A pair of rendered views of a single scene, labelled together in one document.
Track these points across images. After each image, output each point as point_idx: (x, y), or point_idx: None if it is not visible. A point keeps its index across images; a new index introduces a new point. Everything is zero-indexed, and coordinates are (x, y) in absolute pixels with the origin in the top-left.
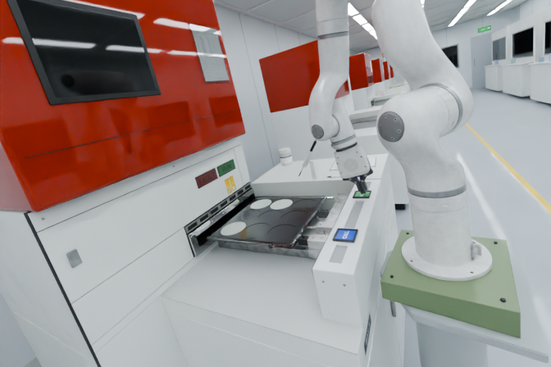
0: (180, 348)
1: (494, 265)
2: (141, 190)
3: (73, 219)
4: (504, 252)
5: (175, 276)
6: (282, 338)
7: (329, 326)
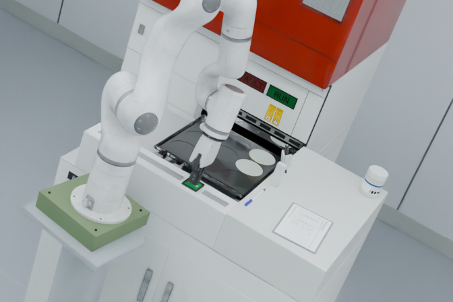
0: None
1: (75, 211)
2: (195, 33)
3: (154, 11)
4: (83, 224)
5: (173, 107)
6: None
7: None
